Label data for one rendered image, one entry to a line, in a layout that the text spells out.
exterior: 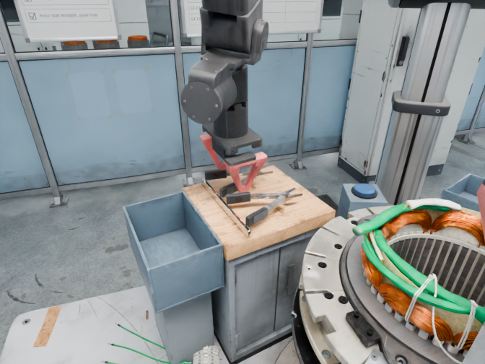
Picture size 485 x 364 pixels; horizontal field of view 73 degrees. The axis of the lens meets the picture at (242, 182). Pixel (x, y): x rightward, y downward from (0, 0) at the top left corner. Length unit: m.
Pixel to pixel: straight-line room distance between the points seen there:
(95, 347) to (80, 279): 1.36
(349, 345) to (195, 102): 0.32
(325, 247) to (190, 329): 0.29
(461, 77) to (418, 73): 2.24
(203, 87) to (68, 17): 2.02
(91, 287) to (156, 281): 1.58
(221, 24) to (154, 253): 0.38
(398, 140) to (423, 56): 0.18
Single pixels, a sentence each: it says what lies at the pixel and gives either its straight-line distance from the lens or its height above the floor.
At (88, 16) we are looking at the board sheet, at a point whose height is 1.26.
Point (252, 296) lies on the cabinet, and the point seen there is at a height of 0.93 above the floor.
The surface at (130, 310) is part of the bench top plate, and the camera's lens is 0.80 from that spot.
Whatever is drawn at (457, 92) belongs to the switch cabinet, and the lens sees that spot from 3.05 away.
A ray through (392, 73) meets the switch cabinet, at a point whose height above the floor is 0.91.
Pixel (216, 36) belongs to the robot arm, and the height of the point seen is 1.32.
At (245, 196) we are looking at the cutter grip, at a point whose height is 1.09.
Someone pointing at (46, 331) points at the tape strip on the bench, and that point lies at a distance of 0.83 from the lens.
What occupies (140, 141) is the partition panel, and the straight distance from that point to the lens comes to 2.60.
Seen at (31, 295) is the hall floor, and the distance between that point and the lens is 2.14.
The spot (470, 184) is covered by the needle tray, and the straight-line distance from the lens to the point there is 0.80.
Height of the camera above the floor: 1.37
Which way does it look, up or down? 30 degrees down
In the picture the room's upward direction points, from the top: straight up
